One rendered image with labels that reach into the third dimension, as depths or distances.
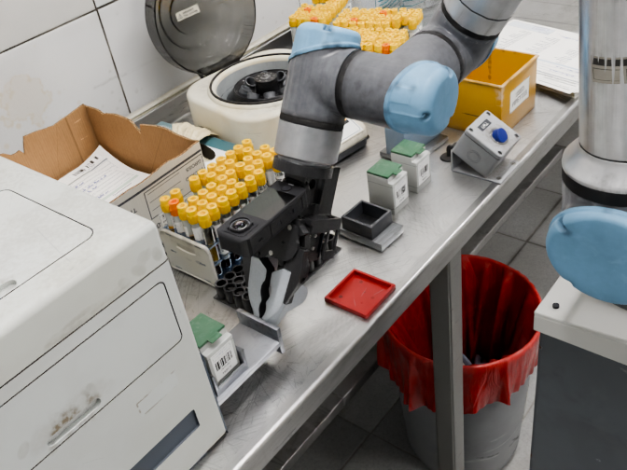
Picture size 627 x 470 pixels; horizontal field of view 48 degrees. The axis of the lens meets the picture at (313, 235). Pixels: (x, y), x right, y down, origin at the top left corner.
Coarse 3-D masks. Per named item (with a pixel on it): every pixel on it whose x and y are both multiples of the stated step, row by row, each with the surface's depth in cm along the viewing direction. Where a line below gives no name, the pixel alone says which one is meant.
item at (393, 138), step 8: (384, 128) 117; (392, 136) 117; (400, 136) 115; (408, 136) 116; (416, 136) 118; (424, 136) 119; (432, 136) 121; (440, 136) 122; (392, 144) 118; (432, 144) 121; (440, 144) 121; (384, 152) 120
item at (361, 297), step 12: (348, 276) 97; (360, 276) 97; (372, 276) 96; (336, 288) 95; (348, 288) 96; (360, 288) 95; (372, 288) 95; (384, 288) 95; (336, 300) 93; (348, 300) 94; (360, 300) 93; (372, 300) 93; (360, 312) 91; (372, 312) 91
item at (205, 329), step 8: (192, 320) 79; (200, 320) 79; (208, 320) 79; (192, 328) 78; (200, 328) 78; (208, 328) 78; (216, 328) 78; (200, 336) 77; (208, 336) 77; (216, 336) 77; (200, 344) 76
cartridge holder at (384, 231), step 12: (360, 204) 105; (372, 204) 104; (348, 216) 104; (360, 216) 106; (372, 216) 106; (384, 216) 102; (348, 228) 103; (360, 228) 102; (372, 228) 100; (384, 228) 103; (396, 228) 103; (360, 240) 103; (372, 240) 101; (384, 240) 101
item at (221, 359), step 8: (224, 328) 78; (224, 336) 78; (208, 344) 77; (216, 344) 77; (224, 344) 78; (232, 344) 79; (208, 352) 76; (216, 352) 77; (224, 352) 78; (232, 352) 79; (208, 360) 76; (216, 360) 77; (224, 360) 78; (232, 360) 80; (208, 368) 77; (216, 368) 78; (224, 368) 79; (232, 368) 80; (216, 376) 78; (224, 376) 79
